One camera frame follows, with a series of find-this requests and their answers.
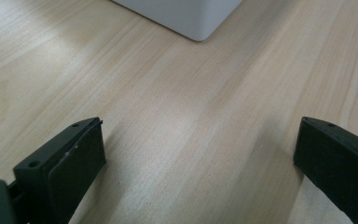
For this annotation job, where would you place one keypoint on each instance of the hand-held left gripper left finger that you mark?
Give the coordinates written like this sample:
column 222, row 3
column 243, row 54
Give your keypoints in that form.
column 62, row 174

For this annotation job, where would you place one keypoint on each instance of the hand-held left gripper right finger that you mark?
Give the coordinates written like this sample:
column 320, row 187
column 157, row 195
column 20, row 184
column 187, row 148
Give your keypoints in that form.
column 338, row 165

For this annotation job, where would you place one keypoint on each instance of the white box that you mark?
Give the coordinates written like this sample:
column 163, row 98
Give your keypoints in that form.
column 186, row 15

